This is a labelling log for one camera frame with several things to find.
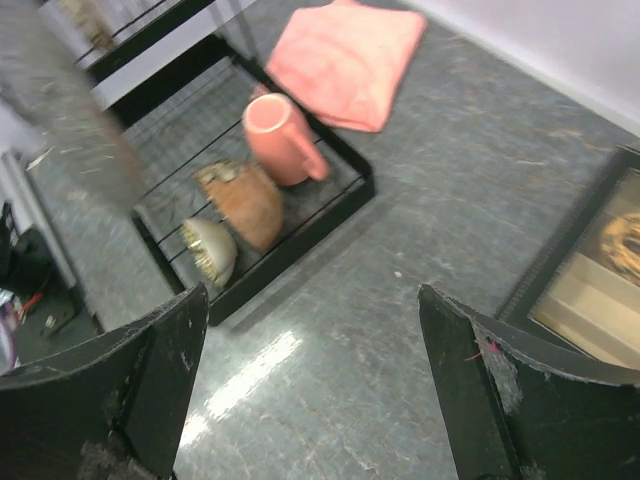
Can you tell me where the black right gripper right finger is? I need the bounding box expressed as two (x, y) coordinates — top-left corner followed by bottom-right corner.
(419, 284), (639, 479)

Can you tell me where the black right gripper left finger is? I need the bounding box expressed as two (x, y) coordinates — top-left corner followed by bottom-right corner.
(1, 284), (209, 479)

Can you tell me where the speckled ceramic plate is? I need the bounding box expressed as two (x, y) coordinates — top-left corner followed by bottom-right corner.
(57, 0), (115, 51)

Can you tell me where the black compartment display box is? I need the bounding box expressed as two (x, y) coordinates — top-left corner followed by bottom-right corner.
(498, 146), (639, 369)

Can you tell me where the small white patterned bowl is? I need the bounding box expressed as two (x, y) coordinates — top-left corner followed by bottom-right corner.
(180, 217), (238, 288)

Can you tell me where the brown floral bowl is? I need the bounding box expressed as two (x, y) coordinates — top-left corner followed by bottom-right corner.
(193, 159), (284, 253)

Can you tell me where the pink ceramic mug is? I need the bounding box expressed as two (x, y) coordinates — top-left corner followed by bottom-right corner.
(242, 93), (330, 187)

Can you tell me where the pink folded cloth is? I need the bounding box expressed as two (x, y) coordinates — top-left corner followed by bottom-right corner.
(266, 1), (427, 133)

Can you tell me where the gold bracelet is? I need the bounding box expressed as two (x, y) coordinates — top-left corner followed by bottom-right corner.
(597, 211), (640, 276)

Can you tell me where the black wire dish rack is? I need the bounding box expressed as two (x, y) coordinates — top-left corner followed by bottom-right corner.
(107, 2), (375, 325)

